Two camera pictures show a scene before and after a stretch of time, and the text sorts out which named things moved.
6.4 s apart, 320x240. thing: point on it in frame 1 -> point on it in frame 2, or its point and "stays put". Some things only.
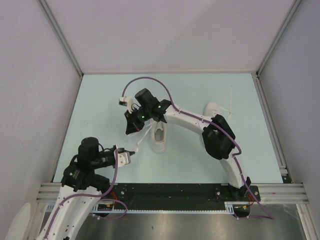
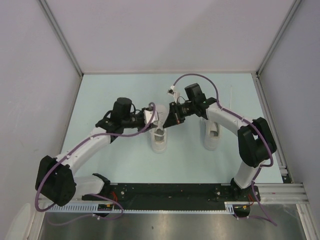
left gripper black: x=114 y=147 -> x=139 y=129
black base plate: x=177 y=192 stays put
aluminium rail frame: x=285 y=193 stays put
